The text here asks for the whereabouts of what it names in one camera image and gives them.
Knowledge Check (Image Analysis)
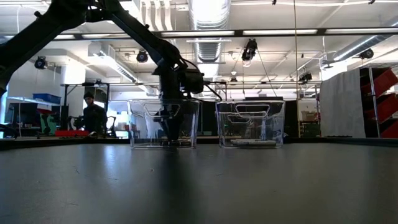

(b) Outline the teal green panel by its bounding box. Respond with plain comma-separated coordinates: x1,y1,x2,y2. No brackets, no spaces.
39,112,58,135

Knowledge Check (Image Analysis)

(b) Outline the cardboard box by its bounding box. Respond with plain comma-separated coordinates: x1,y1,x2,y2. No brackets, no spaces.
300,110,315,123

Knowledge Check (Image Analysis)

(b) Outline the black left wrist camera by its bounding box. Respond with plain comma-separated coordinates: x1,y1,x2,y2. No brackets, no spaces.
180,68,205,95

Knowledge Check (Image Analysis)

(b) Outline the black overhead crossbar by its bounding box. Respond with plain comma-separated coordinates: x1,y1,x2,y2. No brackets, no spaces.
0,28,398,40

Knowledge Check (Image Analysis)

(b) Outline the corrugated silver ventilation duct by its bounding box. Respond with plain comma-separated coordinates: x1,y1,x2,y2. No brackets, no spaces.
188,0,233,65

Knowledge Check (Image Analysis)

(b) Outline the blue storage box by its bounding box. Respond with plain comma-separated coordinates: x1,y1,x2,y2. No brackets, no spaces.
32,93,62,105

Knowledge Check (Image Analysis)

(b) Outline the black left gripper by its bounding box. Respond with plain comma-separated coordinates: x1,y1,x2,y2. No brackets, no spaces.
151,60,187,141

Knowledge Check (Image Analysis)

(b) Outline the white background table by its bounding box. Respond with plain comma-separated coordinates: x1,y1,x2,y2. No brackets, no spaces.
6,96,62,108

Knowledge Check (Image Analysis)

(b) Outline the person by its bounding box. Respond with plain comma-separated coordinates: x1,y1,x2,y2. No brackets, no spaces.
76,91,109,136

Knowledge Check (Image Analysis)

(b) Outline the metal shelf rack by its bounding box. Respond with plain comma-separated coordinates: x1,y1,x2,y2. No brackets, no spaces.
359,63,398,139

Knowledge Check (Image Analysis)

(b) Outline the smooth silver ventilation duct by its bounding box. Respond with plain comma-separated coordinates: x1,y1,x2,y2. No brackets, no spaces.
332,20,398,62

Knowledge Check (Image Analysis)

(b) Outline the clear plastic bin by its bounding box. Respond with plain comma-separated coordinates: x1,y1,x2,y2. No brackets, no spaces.
126,98,201,149
215,99,286,149

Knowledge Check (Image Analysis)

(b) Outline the black background rig frame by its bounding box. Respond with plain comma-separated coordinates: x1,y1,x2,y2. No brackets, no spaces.
60,80,322,103

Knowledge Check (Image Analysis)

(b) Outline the red shelf bin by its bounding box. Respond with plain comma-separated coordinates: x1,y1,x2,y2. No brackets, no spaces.
362,93,398,124
379,119,398,139
371,68,398,98

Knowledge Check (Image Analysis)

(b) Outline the thin vertical pole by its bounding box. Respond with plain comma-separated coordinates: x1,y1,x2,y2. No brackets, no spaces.
293,0,299,138

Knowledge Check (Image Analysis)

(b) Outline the grey curtain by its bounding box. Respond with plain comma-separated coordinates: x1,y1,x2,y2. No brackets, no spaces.
320,68,366,139

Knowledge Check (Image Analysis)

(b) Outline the black partition panel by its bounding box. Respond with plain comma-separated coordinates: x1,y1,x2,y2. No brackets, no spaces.
245,96,299,138
170,101,246,138

